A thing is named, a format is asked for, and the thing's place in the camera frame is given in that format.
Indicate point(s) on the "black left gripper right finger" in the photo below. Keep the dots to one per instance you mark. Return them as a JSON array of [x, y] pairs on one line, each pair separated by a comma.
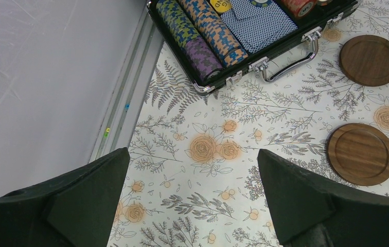
[[308, 209]]

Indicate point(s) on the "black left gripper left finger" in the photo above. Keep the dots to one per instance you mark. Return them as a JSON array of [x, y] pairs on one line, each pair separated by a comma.
[[76, 208]]

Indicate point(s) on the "dark wooden coaster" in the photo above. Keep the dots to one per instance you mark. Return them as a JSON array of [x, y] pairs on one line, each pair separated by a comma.
[[365, 60], [359, 154]]

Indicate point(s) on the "floral tablecloth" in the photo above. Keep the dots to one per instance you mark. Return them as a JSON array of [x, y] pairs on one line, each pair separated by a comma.
[[194, 179]]

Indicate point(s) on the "black poker chip case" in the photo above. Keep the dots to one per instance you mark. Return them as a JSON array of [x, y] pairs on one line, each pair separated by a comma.
[[218, 42]]

